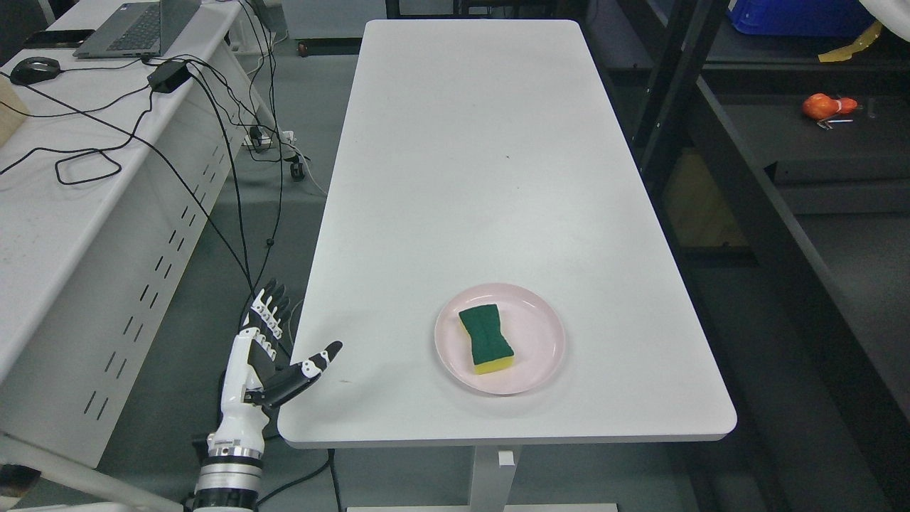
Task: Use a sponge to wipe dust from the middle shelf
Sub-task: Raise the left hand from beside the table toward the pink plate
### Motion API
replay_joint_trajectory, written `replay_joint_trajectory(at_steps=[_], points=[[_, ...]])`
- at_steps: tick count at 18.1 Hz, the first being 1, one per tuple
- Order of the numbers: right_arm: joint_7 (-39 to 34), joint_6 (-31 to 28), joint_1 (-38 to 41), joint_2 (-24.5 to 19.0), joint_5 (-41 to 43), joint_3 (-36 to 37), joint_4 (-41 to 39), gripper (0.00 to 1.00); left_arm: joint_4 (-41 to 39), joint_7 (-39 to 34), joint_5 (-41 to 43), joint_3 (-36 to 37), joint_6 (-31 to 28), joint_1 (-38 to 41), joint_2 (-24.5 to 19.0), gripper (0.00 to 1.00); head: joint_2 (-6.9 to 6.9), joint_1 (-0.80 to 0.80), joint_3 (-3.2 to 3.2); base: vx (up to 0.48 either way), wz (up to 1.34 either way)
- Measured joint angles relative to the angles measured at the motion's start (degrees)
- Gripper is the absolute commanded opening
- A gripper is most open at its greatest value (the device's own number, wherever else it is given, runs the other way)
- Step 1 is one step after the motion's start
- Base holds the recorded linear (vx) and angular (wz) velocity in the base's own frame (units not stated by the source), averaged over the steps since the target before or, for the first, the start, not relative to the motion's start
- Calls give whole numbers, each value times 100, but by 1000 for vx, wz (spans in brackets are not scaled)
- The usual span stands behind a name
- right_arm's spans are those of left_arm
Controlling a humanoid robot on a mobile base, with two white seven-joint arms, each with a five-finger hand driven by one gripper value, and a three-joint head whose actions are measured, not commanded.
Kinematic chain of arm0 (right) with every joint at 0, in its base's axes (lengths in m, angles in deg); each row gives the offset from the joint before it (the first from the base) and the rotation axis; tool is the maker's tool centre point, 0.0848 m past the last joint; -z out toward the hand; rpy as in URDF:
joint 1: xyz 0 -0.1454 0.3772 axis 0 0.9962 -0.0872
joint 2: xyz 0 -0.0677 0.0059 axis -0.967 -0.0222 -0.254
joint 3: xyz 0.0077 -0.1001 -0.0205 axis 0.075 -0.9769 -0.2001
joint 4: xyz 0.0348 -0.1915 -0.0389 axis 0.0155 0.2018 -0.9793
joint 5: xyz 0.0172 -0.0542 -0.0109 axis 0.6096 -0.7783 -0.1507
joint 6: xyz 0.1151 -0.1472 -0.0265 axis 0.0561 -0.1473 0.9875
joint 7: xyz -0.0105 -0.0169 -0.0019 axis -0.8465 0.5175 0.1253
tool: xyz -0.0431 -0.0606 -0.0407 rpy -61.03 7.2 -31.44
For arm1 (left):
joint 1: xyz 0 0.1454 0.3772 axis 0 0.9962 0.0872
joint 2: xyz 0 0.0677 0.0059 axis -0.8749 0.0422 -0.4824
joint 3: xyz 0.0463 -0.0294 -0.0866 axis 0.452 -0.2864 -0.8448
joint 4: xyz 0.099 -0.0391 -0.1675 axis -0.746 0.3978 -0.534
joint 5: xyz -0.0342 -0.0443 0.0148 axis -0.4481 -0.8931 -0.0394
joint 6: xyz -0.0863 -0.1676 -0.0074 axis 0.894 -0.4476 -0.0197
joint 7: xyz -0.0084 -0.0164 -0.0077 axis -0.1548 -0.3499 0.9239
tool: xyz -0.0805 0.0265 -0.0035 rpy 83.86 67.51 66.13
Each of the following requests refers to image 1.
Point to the grey laptop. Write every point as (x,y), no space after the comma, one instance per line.
(139,29)

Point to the black computer mouse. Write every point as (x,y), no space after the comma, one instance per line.
(35,69)

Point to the black power adapter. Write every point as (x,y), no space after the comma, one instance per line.
(168,76)

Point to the white side desk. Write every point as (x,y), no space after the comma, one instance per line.
(105,189)

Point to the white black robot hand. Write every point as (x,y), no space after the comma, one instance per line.
(254,384)

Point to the wooden board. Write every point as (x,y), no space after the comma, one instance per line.
(13,111)

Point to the black smartphone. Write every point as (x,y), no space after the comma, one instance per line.
(50,39)

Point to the yellow tape strip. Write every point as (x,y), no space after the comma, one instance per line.
(860,44)

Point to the pink plate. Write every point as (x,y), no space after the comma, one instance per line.
(530,325)

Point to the black metal rack frame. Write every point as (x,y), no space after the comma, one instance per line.
(822,204)

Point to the orange toy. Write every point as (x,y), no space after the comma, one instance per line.
(820,106)

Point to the white power strip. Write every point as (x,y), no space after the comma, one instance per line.
(258,141)

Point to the white table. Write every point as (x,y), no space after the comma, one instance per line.
(482,151)

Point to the green yellow sponge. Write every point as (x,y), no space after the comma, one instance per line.
(490,350)

